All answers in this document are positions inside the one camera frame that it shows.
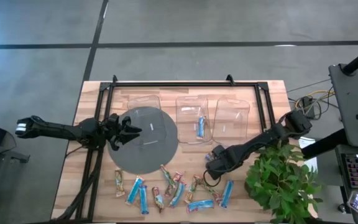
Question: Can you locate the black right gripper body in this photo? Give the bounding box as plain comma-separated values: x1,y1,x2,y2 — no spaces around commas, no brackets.
205,144,242,181

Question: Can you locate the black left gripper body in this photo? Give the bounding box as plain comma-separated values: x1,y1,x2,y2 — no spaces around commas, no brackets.
103,113,132,152

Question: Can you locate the green granola bar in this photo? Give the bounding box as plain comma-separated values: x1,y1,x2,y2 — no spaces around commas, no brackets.
197,177,223,203
160,164,177,187
184,174,201,204
114,169,126,198

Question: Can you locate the red granola bar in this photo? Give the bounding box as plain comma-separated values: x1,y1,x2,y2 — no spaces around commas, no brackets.
164,171,184,197
151,186,165,213

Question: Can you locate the grey round mat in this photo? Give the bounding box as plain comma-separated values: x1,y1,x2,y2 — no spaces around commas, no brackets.
107,106,179,175

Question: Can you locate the clear plastic tray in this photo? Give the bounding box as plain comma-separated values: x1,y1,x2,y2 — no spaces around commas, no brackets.
126,95,168,147
175,95,214,145
213,96,250,147

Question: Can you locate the green potted plant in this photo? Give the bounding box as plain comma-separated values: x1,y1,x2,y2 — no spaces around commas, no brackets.
244,139,324,224

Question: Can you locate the white paper sheet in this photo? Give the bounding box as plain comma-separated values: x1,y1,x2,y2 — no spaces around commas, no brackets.
298,136,319,170

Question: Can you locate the black power adapter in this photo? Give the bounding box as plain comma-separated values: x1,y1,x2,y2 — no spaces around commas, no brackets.
300,95,316,119

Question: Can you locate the dark desk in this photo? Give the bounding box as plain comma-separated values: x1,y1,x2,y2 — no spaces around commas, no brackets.
334,144,358,224

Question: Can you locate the grey equipment cart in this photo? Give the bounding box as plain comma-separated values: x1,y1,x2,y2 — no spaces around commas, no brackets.
328,63,358,149

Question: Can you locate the black looped cable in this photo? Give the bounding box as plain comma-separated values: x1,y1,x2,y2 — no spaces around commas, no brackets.
202,169,222,188

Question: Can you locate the black aluminium rig frame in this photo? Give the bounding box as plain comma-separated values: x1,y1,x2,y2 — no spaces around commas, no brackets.
53,81,276,223

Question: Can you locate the thin grey floor cable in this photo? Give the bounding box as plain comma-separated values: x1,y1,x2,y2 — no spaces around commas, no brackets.
287,78,331,93

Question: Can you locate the yellow and grey cable bundle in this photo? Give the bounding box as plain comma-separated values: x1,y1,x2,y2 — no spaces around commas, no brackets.
287,89,336,121

